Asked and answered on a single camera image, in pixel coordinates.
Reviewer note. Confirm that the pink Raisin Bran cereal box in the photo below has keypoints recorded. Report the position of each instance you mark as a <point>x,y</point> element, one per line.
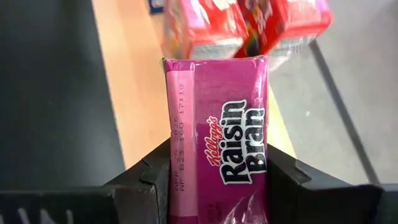
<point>217,93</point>

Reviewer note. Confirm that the red Froot Loops cereal box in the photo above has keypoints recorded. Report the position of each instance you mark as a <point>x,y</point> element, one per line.
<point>202,28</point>
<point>295,18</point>

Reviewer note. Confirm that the blue Frosted Flakes cereal box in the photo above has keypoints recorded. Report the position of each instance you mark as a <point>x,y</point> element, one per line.
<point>155,6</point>

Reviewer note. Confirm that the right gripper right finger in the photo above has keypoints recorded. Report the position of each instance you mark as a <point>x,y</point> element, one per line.
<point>326,205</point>

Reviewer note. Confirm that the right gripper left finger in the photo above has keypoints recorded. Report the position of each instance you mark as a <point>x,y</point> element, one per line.
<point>77,205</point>

